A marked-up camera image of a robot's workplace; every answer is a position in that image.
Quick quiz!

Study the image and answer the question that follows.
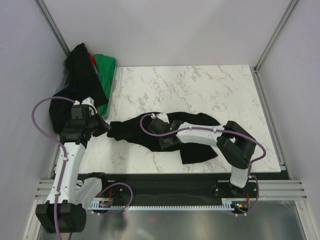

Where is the right aluminium frame post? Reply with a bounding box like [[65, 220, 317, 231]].
[[252, 0, 300, 75]]

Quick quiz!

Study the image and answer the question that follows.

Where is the green t shirt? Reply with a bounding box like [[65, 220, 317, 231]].
[[93, 54, 116, 115]]

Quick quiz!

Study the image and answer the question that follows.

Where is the white slotted cable duct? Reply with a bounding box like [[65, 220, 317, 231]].
[[88, 197, 232, 211]]

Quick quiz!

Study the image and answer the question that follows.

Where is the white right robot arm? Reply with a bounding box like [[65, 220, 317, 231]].
[[146, 116, 256, 197]]

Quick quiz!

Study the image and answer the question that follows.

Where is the black t shirt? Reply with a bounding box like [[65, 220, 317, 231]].
[[49, 43, 109, 134], [107, 111, 220, 165]]

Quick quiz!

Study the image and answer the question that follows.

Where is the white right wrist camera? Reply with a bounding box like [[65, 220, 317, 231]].
[[156, 112, 170, 124]]

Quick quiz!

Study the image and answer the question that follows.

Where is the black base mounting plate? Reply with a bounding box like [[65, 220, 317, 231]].
[[74, 172, 261, 207]]

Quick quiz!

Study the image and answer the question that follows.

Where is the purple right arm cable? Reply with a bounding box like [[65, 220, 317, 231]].
[[139, 112, 267, 217]]

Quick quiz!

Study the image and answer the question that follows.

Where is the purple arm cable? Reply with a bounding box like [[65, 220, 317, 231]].
[[32, 96, 133, 240], [139, 112, 267, 217]]

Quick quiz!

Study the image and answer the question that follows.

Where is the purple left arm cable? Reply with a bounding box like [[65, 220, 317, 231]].
[[32, 96, 133, 240]]

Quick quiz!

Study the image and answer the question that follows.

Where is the aluminium frame post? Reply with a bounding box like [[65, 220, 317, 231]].
[[252, 0, 300, 75], [35, 0, 70, 57]]

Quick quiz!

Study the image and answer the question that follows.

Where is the aluminium front rail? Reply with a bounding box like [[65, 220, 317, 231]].
[[34, 179, 307, 201]]

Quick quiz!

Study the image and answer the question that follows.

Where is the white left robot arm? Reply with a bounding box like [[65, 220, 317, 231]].
[[35, 103, 111, 234]]

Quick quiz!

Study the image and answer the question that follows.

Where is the left aluminium frame post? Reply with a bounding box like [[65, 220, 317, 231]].
[[35, 0, 70, 57]]

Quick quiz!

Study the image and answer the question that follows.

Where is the clear plastic bin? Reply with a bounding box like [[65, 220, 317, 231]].
[[104, 61, 117, 116]]

